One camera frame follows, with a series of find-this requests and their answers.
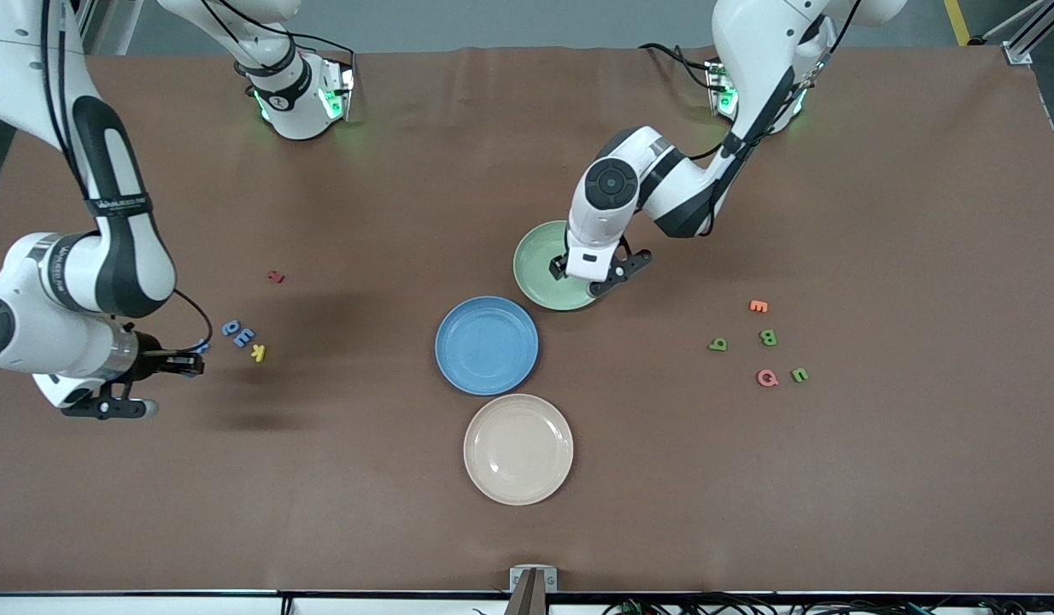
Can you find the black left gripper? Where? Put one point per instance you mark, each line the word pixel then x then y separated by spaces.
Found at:
pixel 559 267

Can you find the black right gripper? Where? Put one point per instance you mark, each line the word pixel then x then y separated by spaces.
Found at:
pixel 152 360

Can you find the blue foam letter a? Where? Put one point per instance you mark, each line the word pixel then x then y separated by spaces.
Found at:
pixel 231 327

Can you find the blue foam letter m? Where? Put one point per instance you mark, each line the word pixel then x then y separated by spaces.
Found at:
pixel 243 337

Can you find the green foam letter a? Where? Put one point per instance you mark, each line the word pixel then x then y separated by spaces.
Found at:
pixel 717 344

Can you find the green foam letter B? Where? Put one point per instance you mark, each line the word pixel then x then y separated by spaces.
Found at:
pixel 768 337

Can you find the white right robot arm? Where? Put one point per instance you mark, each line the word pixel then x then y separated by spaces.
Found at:
pixel 66 342

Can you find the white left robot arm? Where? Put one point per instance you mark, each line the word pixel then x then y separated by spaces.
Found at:
pixel 749 51

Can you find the green plate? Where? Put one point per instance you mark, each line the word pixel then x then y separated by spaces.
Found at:
pixel 535 273

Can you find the blue plate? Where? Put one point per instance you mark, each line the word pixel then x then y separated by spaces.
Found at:
pixel 486 346

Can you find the brown table cover mat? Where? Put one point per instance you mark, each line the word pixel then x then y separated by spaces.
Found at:
pixel 322 470

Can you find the beige plate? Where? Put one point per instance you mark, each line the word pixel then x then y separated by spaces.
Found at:
pixel 518 448

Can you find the pink foam letter Q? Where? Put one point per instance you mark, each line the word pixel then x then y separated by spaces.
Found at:
pixel 767 377

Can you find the brown tapered pole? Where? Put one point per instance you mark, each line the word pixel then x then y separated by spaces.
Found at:
pixel 527 602

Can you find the grey metal bracket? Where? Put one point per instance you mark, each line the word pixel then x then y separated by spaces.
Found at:
pixel 517 579

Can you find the silver aluminium frame profile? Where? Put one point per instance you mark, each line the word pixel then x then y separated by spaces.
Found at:
pixel 1016 53

